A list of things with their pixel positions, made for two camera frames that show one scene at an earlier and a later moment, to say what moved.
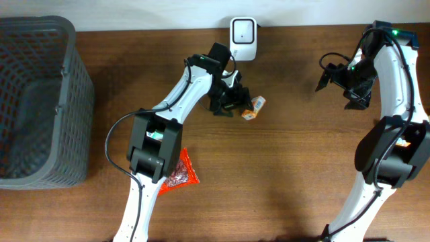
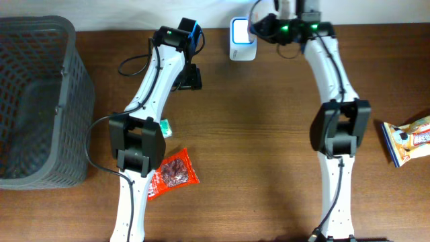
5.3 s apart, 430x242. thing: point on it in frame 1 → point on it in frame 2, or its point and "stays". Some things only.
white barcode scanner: x=243 y=38 stays
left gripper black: x=232 y=101 → x=191 y=78
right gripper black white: x=361 y=98 → x=272 y=33
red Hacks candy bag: x=183 y=175 stays
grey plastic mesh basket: x=46 y=105 stays
